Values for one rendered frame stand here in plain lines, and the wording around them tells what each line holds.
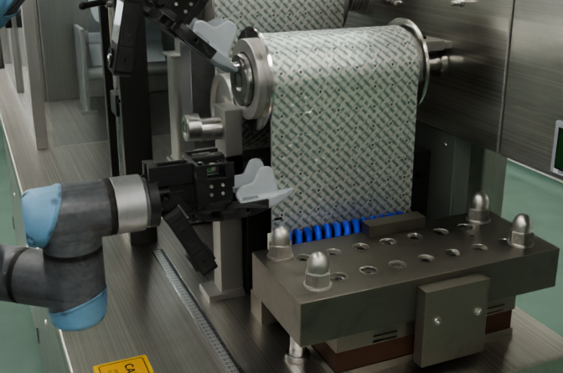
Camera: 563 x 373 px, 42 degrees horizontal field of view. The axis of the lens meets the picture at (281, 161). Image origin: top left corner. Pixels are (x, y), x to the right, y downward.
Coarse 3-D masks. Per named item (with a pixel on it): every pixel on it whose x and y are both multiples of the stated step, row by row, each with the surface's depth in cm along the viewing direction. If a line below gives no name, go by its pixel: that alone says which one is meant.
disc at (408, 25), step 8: (392, 24) 115; (400, 24) 113; (408, 24) 111; (408, 32) 111; (416, 32) 109; (416, 40) 109; (424, 40) 108; (424, 48) 108; (424, 56) 108; (424, 64) 108; (424, 72) 108; (424, 80) 109; (424, 88) 109; (424, 96) 110; (416, 104) 111
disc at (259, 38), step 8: (248, 32) 104; (256, 32) 101; (256, 40) 101; (264, 40) 99; (264, 48) 99; (264, 56) 99; (272, 72) 98; (272, 80) 98; (272, 88) 98; (272, 96) 99; (272, 104) 99; (264, 112) 102; (248, 120) 108; (256, 120) 105; (264, 120) 102; (256, 128) 105
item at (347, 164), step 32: (288, 128) 102; (320, 128) 104; (352, 128) 107; (384, 128) 109; (288, 160) 104; (320, 160) 106; (352, 160) 108; (384, 160) 110; (320, 192) 107; (352, 192) 110; (384, 192) 112; (288, 224) 107; (320, 224) 109
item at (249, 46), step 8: (240, 40) 104; (248, 40) 102; (240, 48) 104; (248, 48) 101; (256, 48) 101; (416, 48) 109; (232, 56) 108; (248, 56) 102; (256, 56) 100; (256, 64) 99; (264, 64) 100; (256, 72) 100; (264, 72) 99; (256, 80) 100; (264, 80) 100; (256, 88) 100; (264, 88) 100; (256, 96) 101; (264, 96) 100; (256, 104) 101; (264, 104) 101; (248, 112) 104; (256, 112) 102
